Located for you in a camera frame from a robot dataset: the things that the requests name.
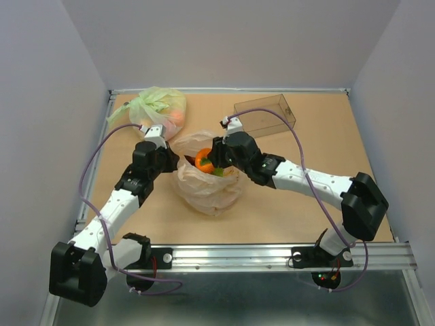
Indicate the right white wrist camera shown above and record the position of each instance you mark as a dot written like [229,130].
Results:
[231,125]

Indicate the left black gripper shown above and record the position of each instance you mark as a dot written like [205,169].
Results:
[172,158]

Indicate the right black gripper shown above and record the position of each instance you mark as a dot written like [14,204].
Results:
[216,153]

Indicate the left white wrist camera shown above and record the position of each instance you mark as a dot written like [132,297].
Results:
[155,135]

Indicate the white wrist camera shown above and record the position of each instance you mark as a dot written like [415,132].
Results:
[231,125]
[155,135]

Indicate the aluminium front rail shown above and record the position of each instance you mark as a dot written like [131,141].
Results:
[273,257]

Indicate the orange translucent plastic bag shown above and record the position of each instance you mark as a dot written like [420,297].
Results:
[209,194]

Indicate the green bumpy fruit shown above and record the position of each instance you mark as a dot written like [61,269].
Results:
[218,172]

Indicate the orange persimmon with green calyx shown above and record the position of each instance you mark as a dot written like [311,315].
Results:
[202,162]

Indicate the clear plastic box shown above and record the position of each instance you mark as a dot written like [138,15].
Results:
[266,117]

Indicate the green plastic bag with fruit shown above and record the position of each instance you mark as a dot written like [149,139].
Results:
[155,105]

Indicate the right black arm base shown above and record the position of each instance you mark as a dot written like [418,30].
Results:
[326,268]

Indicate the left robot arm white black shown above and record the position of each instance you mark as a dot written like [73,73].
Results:
[81,268]

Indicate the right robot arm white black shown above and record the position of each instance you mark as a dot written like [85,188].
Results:
[359,199]

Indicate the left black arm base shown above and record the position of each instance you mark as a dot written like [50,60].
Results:
[150,261]

